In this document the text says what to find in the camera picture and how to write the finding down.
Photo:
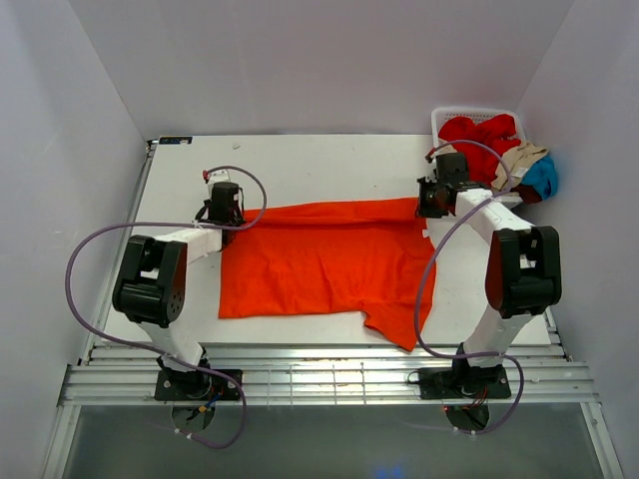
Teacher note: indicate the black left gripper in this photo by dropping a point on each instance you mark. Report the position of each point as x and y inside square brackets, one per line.
[240, 221]

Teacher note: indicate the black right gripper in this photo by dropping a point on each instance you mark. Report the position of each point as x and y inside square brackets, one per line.
[423, 210]

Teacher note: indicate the orange t-shirt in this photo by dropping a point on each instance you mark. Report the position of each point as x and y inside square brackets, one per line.
[334, 257]

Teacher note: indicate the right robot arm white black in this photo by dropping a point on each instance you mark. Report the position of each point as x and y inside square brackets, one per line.
[523, 278]

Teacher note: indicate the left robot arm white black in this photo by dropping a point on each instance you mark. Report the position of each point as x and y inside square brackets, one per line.
[150, 288]

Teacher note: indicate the white plastic laundry basket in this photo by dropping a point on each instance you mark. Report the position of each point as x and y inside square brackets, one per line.
[440, 115]

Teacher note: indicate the red t-shirt in basket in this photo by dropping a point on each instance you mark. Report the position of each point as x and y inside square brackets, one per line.
[497, 133]

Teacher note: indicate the beige t-shirt in basket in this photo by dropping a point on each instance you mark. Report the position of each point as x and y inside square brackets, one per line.
[518, 160]

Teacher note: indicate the blue label sticker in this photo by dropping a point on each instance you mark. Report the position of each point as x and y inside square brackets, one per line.
[175, 140]

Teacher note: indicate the dark red t-shirt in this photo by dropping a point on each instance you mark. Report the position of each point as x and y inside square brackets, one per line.
[528, 194]

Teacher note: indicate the blue t-shirt in basket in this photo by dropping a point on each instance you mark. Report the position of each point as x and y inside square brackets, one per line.
[542, 178]

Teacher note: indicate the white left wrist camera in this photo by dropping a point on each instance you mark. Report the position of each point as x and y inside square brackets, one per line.
[217, 176]

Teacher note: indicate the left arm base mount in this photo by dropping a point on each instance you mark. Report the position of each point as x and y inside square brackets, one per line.
[172, 386]

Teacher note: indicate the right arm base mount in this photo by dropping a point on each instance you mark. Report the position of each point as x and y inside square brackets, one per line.
[445, 383]

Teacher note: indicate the aluminium frame rail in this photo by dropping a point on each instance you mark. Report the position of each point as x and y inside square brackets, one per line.
[295, 375]

